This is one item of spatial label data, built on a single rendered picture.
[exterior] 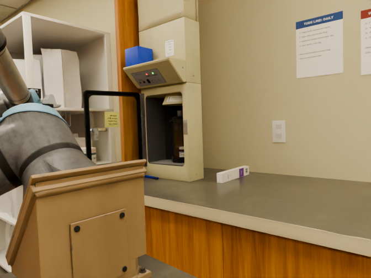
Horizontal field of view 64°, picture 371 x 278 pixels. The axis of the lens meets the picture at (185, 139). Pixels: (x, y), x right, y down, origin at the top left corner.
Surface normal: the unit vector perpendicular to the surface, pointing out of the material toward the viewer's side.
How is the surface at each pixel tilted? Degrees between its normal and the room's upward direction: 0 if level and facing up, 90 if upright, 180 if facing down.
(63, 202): 90
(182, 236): 90
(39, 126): 46
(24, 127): 51
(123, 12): 90
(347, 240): 87
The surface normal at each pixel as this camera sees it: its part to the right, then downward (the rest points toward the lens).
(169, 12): -0.65, 0.06
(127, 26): 0.76, 0.01
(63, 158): 0.12, -0.88
